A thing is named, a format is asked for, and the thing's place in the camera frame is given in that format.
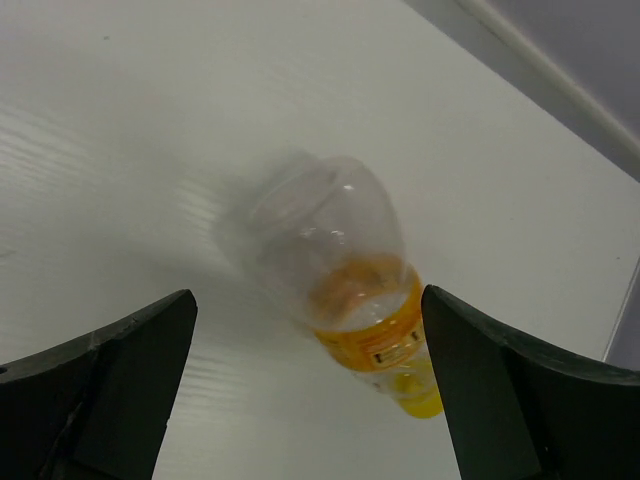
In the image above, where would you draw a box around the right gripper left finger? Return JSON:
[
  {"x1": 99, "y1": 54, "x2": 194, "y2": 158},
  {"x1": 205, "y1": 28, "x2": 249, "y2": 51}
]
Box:
[{"x1": 1, "y1": 289, "x2": 198, "y2": 479}]

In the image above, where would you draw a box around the small yellow cap bottle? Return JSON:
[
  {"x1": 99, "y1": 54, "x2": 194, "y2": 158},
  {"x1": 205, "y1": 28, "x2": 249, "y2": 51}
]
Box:
[{"x1": 214, "y1": 149, "x2": 446, "y2": 419}]

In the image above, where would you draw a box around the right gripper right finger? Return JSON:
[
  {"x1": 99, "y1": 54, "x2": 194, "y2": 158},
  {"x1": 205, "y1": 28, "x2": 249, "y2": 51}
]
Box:
[{"x1": 421, "y1": 285, "x2": 639, "y2": 479}]

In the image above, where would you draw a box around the aluminium table frame rail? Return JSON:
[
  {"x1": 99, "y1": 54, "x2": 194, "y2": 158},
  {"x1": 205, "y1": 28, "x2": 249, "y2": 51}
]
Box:
[{"x1": 449, "y1": 0, "x2": 640, "y2": 366}]

